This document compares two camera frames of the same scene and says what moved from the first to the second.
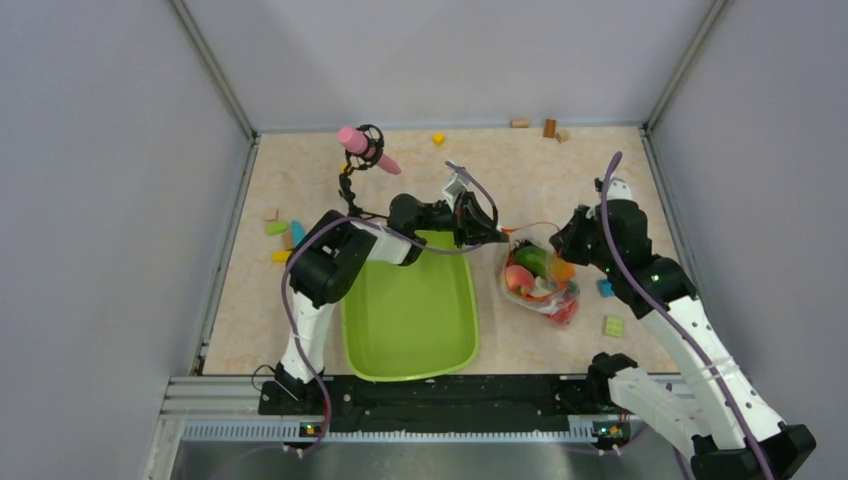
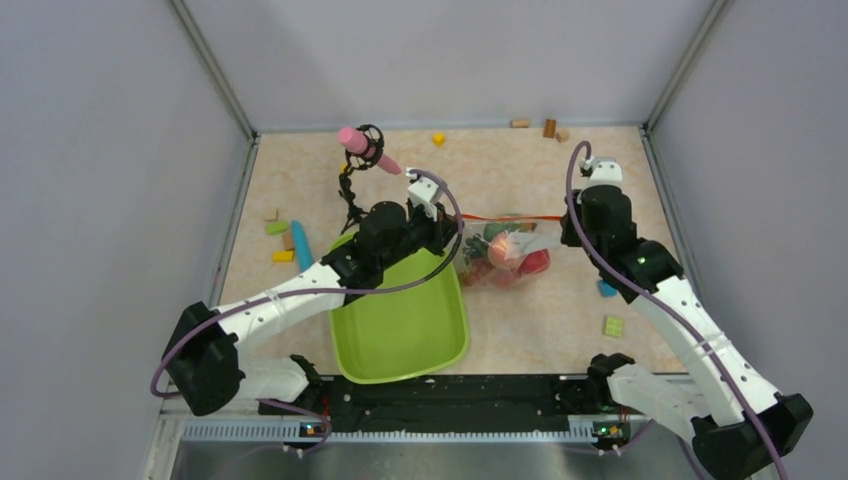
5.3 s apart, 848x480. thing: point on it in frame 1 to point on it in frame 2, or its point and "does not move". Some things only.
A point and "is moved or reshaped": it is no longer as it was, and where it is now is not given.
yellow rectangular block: [280, 256] does not move
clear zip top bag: [538, 278] is moved or reshaped
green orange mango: [545, 264] to [494, 229]
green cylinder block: [276, 228] does not move
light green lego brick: [612, 326] does not move
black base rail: [439, 403] does not move
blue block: [605, 288] does not move
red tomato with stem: [567, 311] to [535, 262]
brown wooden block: [550, 128] does not move
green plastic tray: [413, 321] is moved or reshaped
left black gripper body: [463, 228] to [423, 229]
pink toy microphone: [357, 142] does not move
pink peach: [519, 279] to [496, 251]
